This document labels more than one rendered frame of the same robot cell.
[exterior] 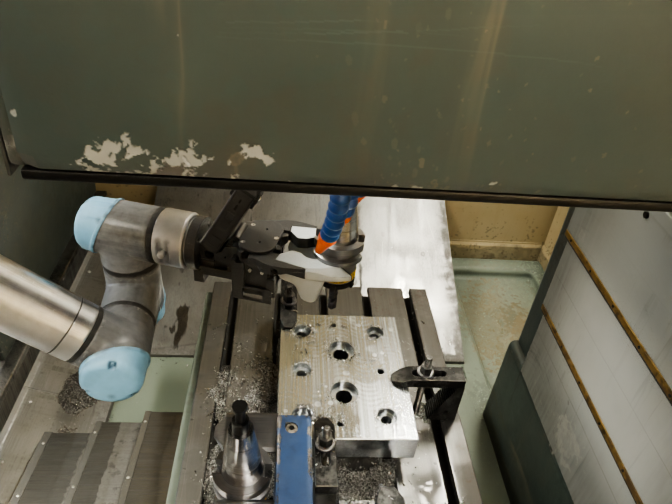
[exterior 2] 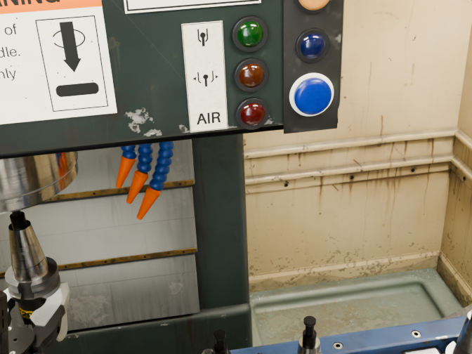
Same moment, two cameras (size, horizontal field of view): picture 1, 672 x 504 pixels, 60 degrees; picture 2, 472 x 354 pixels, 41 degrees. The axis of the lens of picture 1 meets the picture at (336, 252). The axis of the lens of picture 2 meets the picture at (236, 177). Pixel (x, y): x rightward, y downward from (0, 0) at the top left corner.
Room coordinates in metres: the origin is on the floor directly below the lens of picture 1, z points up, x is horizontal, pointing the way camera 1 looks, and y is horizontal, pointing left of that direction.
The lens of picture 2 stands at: (0.34, 0.63, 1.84)
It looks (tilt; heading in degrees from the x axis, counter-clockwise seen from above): 29 degrees down; 269
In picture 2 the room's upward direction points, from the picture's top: 3 degrees counter-clockwise
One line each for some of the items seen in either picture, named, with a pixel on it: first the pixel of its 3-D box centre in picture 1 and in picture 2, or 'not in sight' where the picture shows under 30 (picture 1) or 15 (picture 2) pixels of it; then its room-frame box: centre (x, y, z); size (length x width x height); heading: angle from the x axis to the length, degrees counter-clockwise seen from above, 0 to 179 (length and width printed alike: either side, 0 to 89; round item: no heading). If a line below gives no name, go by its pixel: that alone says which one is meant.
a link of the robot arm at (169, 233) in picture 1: (179, 240); not in sight; (0.61, 0.20, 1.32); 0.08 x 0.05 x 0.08; 172
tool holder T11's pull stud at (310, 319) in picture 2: not in sight; (309, 331); (0.25, 0.06, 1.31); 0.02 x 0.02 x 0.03
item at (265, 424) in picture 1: (245, 432); not in sight; (0.41, 0.08, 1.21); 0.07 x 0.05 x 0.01; 97
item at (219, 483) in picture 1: (242, 474); not in sight; (0.36, 0.07, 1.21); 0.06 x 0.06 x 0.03
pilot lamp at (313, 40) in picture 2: not in sight; (312, 46); (0.27, 0.17, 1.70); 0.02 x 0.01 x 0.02; 7
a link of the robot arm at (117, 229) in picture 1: (125, 230); not in sight; (0.63, 0.28, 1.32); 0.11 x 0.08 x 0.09; 82
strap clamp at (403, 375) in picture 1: (425, 386); not in sight; (0.72, -0.19, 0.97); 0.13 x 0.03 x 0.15; 97
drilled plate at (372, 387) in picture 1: (341, 379); not in sight; (0.73, -0.04, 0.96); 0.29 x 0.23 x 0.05; 7
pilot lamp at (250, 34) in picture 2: not in sight; (250, 34); (0.32, 0.18, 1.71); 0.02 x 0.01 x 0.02; 7
